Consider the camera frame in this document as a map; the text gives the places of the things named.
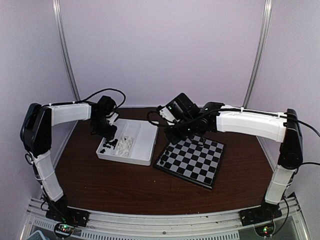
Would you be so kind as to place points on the aluminium frame post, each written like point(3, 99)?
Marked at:
point(64, 47)
point(264, 30)

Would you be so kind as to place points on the right aluminium frame post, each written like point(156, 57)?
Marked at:
point(264, 30)

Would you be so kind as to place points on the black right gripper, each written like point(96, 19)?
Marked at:
point(174, 139)

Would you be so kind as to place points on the black silver chessboard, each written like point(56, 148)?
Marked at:
point(196, 160)

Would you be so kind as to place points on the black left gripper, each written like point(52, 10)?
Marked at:
point(110, 135)

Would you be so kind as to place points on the left aluminium frame post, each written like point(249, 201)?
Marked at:
point(64, 47)

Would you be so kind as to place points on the white chess piece pile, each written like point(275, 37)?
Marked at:
point(124, 146)

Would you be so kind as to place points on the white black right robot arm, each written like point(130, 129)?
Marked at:
point(185, 119)

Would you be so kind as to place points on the aluminium front rail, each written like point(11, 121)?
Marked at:
point(223, 225)

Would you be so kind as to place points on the white compartment tray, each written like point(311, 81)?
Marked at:
point(133, 143)

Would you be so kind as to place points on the right round circuit board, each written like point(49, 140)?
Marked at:
point(264, 230)

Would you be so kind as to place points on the round circuit board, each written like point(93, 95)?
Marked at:
point(63, 230)
point(264, 230)

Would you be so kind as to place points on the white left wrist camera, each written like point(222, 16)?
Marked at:
point(112, 118)

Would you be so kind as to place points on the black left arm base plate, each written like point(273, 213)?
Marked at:
point(75, 217)

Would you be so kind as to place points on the blue plastic basket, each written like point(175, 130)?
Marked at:
point(37, 235)

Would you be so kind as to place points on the black chess piece pile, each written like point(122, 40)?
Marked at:
point(110, 144)

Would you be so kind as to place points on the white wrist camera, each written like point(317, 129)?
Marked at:
point(167, 115)
point(112, 118)

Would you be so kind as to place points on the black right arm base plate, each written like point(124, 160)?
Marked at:
point(252, 216)

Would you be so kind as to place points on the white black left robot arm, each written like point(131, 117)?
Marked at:
point(36, 136)

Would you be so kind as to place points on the left round circuit board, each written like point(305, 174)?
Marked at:
point(63, 230)

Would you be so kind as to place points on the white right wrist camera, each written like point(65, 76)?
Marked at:
point(167, 115)

